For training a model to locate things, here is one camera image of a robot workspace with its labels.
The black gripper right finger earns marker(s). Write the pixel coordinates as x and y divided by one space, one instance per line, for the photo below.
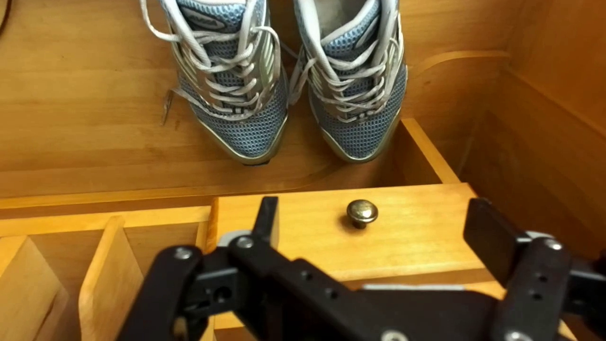
542 278

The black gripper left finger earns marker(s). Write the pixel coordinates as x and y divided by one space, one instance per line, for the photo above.
184 288

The small wooden drawer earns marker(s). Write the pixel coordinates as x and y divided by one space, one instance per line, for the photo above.
416 240

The round metal drawer knob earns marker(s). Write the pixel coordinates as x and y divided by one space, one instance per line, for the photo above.
361 212

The wooden desk hutch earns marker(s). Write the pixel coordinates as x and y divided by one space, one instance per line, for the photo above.
99 176

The blue grey left sneaker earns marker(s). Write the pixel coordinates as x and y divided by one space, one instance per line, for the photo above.
230 70

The blue grey sneaker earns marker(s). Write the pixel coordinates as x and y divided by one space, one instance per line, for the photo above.
230 70
353 66

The blue grey right sneaker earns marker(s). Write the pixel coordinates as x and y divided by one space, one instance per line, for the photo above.
353 66

